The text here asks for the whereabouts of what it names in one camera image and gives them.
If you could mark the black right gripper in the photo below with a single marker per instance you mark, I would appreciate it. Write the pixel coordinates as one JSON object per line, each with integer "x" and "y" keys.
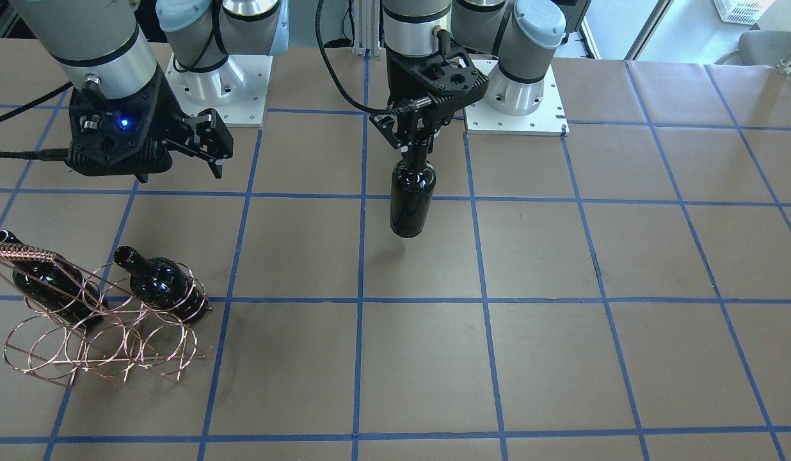
{"x": 167, "y": 114}

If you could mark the dark bottle in rack rear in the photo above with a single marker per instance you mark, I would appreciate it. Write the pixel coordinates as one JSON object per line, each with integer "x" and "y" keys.
{"x": 62, "y": 292}

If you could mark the dark bottle in rack front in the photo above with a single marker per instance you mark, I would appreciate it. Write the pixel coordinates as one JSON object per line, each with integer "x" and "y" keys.
{"x": 161, "y": 284}

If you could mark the dark bottle in rack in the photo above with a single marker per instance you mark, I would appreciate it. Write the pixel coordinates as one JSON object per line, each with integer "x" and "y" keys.
{"x": 161, "y": 284}
{"x": 62, "y": 292}

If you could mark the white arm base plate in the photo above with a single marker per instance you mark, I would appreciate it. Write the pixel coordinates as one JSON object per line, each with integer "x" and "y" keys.
{"x": 237, "y": 91}
{"x": 514, "y": 108}

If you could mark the copper wire wine rack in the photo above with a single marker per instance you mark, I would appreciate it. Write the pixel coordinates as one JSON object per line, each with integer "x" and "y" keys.
{"x": 101, "y": 330}

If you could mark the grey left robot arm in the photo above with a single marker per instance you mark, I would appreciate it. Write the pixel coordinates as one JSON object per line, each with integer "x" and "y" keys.
{"x": 490, "y": 59}

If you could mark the dark glass wine bottle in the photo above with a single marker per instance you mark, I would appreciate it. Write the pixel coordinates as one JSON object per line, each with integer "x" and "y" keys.
{"x": 413, "y": 185}

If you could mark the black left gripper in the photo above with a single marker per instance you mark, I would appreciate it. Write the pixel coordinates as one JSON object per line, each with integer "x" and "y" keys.
{"x": 413, "y": 121}

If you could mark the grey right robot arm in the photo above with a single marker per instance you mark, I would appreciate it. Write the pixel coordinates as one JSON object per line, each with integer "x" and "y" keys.
{"x": 104, "y": 37}

